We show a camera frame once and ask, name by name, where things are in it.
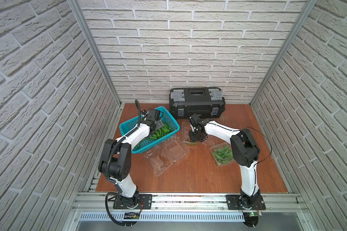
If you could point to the black grey toolbox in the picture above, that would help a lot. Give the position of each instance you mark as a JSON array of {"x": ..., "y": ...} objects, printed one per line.
[{"x": 206, "y": 102}]

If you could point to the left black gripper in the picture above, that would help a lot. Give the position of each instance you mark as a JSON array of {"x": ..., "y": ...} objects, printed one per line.
[{"x": 157, "y": 124}]

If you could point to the teal plastic perforated basket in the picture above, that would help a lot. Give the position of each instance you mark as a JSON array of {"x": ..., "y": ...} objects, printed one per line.
[{"x": 170, "y": 127}]

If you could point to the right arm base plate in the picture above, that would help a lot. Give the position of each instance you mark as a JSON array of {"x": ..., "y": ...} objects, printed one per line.
[{"x": 243, "y": 202}]

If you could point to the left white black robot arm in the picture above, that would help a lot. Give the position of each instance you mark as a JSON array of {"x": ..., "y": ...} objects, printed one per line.
[{"x": 116, "y": 157}]

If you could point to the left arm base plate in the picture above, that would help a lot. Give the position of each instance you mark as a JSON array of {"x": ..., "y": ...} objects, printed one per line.
[{"x": 122, "y": 202}]

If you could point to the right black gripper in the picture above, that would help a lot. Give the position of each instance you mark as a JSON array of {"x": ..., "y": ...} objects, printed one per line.
[{"x": 193, "y": 139}]

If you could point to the clear clamshell container with peppers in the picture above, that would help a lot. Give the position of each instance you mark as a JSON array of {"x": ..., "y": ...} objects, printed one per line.
[{"x": 163, "y": 155}]

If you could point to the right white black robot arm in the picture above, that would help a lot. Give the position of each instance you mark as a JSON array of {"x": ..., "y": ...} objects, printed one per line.
[{"x": 245, "y": 152}]

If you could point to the clear pepper container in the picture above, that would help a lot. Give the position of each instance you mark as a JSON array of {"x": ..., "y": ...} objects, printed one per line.
[
  {"x": 222, "y": 154},
  {"x": 186, "y": 128}
]

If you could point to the aluminium front rail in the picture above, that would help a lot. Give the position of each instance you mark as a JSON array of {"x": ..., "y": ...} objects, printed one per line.
[{"x": 198, "y": 202}]

